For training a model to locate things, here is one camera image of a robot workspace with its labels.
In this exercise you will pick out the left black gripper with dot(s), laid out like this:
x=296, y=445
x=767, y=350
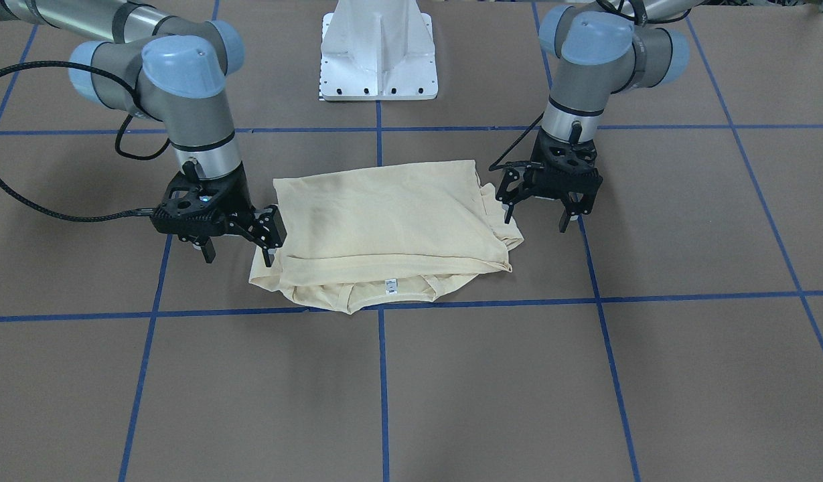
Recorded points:
x=540, y=150

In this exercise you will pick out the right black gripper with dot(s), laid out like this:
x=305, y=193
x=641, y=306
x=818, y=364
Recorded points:
x=239, y=199

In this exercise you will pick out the cream motorcycle print t-shirt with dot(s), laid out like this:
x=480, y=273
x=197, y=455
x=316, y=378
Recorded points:
x=411, y=232

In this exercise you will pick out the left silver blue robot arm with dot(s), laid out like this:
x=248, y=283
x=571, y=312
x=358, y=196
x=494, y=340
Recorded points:
x=603, y=48

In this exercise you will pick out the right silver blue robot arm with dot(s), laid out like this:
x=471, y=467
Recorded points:
x=154, y=65

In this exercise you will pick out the brown table cover sheet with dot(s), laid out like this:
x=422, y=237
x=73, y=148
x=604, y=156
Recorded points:
x=676, y=334

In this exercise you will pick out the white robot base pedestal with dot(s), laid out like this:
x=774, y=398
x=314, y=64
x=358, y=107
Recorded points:
x=377, y=50

